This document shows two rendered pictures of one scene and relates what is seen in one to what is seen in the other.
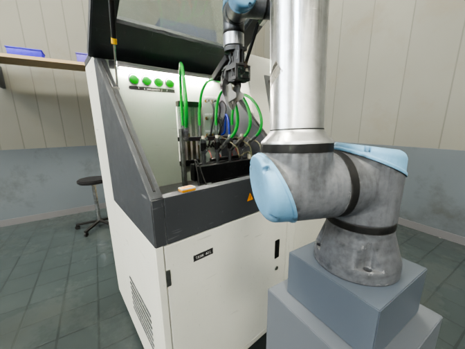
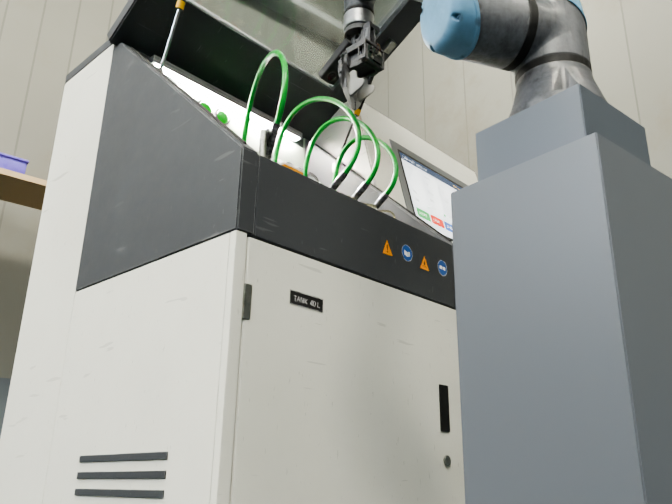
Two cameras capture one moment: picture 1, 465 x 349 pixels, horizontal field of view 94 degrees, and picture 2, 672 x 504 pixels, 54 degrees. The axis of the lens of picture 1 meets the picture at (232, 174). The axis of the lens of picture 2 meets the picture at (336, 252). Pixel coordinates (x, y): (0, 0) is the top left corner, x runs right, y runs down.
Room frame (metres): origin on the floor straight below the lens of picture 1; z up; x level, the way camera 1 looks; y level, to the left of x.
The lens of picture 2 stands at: (-0.45, 0.20, 0.37)
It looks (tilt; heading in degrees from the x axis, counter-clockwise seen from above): 20 degrees up; 353
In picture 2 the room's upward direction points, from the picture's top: 1 degrees clockwise
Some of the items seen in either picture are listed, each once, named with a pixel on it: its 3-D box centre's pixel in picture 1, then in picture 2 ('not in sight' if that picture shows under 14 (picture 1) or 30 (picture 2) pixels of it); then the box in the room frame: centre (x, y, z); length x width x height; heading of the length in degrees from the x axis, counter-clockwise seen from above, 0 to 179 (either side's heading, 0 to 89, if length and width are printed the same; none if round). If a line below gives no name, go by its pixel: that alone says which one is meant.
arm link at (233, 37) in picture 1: (234, 42); (359, 26); (0.87, -0.01, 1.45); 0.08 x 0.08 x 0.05
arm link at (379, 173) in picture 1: (360, 179); (544, 39); (0.38, -0.24, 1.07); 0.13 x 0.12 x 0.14; 101
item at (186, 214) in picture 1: (236, 198); (362, 243); (0.84, -0.02, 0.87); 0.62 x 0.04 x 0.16; 129
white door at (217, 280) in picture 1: (239, 289); (367, 452); (0.83, -0.02, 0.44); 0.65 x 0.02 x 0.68; 129
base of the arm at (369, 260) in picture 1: (356, 237); (555, 102); (0.38, -0.24, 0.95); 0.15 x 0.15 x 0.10
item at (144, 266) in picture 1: (205, 267); (266, 480); (1.05, 0.16, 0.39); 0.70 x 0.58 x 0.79; 129
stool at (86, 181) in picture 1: (96, 202); not in sight; (2.37, 1.58, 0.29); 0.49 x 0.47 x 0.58; 123
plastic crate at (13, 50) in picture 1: (27, 55); not in sight; (2.42, 2.06, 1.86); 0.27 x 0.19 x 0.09; 122
